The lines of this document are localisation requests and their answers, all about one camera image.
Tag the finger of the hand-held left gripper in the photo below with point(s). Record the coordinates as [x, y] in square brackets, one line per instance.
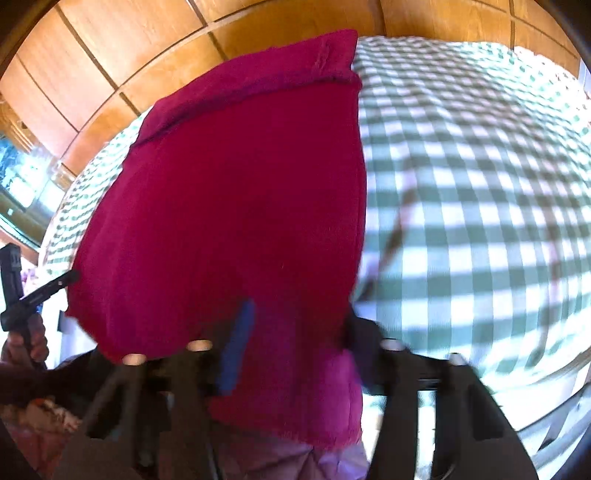
[10, 277]
[48, 288]

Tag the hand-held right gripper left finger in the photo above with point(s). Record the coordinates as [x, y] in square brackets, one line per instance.
[238, 341]

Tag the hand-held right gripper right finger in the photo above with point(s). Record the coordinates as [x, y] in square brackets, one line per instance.
[364, 350]

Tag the dark red garment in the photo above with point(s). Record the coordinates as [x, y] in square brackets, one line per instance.
[231, 184]

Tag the person's left hand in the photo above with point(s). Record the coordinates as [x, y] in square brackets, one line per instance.
[14, 350]

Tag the window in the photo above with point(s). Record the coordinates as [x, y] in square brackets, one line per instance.
[18, 170]

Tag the pink quilted clothing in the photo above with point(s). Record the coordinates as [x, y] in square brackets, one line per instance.
[286, 461]

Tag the green checkered bedspread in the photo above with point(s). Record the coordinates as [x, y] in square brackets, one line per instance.
[461, 184]

